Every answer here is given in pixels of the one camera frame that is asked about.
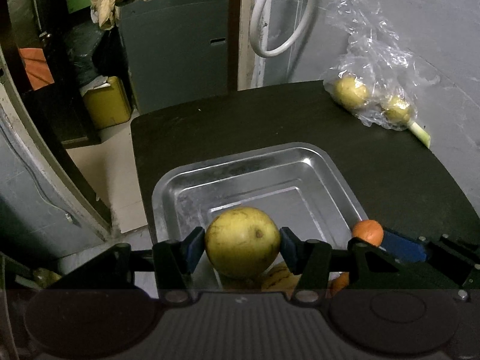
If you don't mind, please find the brown striped fruit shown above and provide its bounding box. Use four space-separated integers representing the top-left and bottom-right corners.
261 262 301 297

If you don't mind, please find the small orange tomato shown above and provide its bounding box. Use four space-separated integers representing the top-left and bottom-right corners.
352 219 384 247

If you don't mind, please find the yellow pear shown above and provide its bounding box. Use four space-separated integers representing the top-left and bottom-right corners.
205 206 281 279

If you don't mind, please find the metal tray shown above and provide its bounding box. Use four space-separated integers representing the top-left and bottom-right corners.
151 143 367 250

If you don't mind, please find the orange tangerine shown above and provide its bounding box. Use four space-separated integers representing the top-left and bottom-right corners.
329 272 349 297

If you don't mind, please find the green leek stalk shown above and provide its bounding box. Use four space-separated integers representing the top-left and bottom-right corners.
408 120 431 149

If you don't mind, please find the right bagged pear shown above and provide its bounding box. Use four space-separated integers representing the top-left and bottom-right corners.
382 96 413 125

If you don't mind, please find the bagged pear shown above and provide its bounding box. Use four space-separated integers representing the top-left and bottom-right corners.
382 96 413 125
334 76 369 110

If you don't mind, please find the left bagged pear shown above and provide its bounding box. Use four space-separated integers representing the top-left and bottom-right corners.
334 76 369 110

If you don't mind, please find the yellow jerry can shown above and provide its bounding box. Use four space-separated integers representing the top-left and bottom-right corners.
80 76 132 129

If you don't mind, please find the clear plastic bag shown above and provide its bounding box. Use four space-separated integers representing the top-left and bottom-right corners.
320 0 421 131

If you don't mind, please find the dark grey cabinet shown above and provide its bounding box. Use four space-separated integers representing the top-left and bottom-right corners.
119 0 229 115

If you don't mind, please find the white hose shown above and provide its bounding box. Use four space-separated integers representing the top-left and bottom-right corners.
248 0 322 59

